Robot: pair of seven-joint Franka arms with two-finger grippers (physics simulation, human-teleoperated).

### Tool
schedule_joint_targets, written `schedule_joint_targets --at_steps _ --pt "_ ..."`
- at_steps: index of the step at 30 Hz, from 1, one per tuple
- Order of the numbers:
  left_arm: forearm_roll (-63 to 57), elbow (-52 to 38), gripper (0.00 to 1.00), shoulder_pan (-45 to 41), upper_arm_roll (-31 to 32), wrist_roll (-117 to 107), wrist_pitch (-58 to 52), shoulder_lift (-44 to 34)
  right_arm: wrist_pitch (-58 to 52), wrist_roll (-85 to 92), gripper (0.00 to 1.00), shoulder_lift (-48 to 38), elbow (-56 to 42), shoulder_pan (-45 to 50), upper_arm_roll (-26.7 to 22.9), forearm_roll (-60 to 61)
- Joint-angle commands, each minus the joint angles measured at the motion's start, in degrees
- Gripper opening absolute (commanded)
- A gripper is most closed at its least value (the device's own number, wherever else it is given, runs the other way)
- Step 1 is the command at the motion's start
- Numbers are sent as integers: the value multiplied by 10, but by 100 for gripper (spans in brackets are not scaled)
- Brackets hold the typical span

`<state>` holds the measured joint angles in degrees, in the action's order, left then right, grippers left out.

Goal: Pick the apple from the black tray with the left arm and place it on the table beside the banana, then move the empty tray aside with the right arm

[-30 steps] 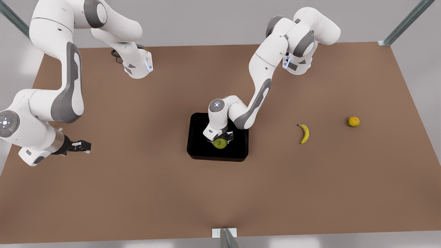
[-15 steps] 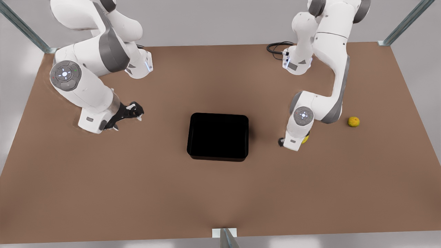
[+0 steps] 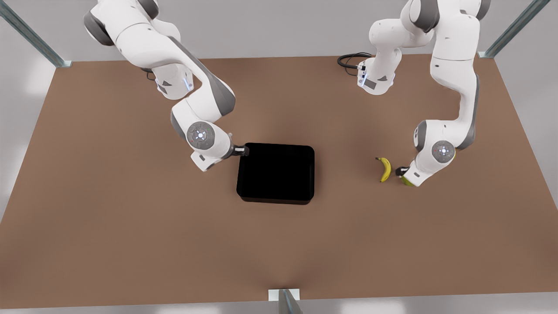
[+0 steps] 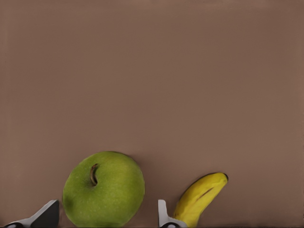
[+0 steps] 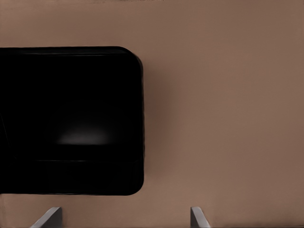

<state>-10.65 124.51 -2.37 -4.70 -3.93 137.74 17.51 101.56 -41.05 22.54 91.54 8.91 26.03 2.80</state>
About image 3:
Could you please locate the black square tray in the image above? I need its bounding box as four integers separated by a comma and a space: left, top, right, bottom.
236, 143, 315, 205

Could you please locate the yellow banana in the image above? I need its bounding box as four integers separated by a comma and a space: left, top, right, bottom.
375, 157, 392, 183

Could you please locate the silver frame post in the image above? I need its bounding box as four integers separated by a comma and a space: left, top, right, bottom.
268, 289, 304, 314
0, 0, 73, 68
477, 0, 551, 59

